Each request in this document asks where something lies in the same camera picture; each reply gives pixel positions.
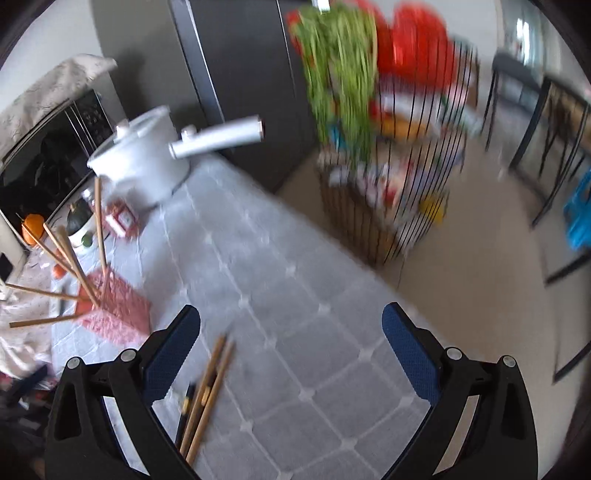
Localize dark green squash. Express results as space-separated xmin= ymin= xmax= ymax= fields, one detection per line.
xmin=66 ymin=203 xmax=93 ymax=236

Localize pink perforated utensil holder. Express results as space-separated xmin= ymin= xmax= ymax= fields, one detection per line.
xmin=76 ymin=270 xmax=153 ymax=346

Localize pile of wooden chopsticks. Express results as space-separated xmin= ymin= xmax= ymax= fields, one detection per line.
xmin=175 ymin=335 xmax=236 ymax=465

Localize black metal chair frame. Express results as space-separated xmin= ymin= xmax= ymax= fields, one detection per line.
xmin=545 ymin=251 xmax=591 ymax=385

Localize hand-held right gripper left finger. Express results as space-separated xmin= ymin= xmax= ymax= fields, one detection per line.
xmin=45 ymin=304 xmax=202 ymax=480

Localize black dining table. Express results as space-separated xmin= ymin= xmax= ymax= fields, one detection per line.
xmin=510 ymin=76 xmax=591 ymax=228

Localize floral cloth cover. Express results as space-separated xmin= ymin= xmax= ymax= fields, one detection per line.
xmin=0 ymin=54 xmax=119 ymax=153

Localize white electric cooking pot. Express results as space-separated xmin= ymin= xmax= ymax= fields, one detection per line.
xmin=87 ymin=105 xmax=268 ymax=209

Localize blue plastic stool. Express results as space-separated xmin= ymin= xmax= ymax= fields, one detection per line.
xmin=563 ymin=168 xmax=591 ymax=253

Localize wooden chopstick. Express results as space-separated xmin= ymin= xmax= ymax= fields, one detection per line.
xmin=55 ymin=226 xmax=100 ymax=308
xmin=2 ymin=283 xmax=91 ymax=305
xmin=9 ymin=311 xmax=91 ymax=329
xmin=93 ymin=176 xmax=110 ymax=278
xmin=43 ymin=223 xmax=100 ymax=308

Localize bunch of green cilantro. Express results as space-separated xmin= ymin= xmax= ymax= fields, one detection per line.
xmin=293 ymin=4 xmax=380 ymax=163

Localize black wire storage rack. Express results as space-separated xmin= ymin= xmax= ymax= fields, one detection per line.
xmin=316 ymin=39 xmax=481 ymax=269

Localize grey checked tablecloth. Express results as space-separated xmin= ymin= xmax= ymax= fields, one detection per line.
xmin=48 ymin=154 xmax=435 ymax=480

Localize black microwave oven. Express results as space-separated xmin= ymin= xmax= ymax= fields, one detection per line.
xmin=0 ymin=88 xmax=117 ymax=241

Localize white floral table cloth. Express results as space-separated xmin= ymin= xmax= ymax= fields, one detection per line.
xmin=0 ymin=249 xmax=89 ymax=380

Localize dark grey refrigerator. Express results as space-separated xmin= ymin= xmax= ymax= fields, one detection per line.
xmin=90 ymin=0 xmax=324 ymax=193

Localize black chair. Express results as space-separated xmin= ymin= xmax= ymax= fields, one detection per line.
xmin=480 ymin=51 xmax=546 ymax=153

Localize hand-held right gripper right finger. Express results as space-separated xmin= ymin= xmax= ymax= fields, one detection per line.
xmin=381 ymin=303 xmax=539 ymax=480

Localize pile of food packets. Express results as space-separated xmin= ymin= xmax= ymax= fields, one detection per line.
xmin=323 ymin=83 xmax=481 ymax=228

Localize orange fruit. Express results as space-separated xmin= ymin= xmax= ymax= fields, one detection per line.
xmin=21 ymin=213 xmax=47 ymax=246

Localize glass balcony door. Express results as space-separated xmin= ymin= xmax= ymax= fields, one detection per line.
xmin=501 ymin=0 xmax=562 ymax=71

